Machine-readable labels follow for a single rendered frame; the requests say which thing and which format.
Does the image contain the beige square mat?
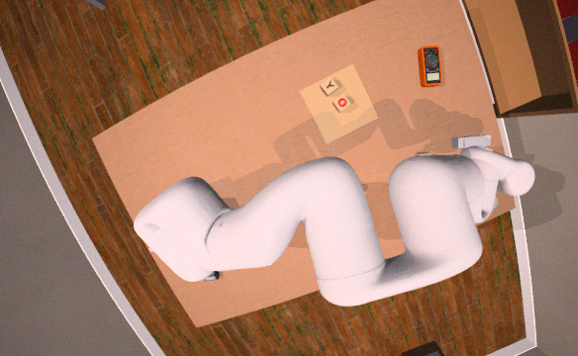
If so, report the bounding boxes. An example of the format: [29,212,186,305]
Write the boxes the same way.
[300,64,378,144]

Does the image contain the orange digital multimeter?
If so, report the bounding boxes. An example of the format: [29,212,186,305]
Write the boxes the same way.
[418,45,442,87]

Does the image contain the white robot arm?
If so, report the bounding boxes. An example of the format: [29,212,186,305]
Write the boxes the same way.
[134,135,534,307]

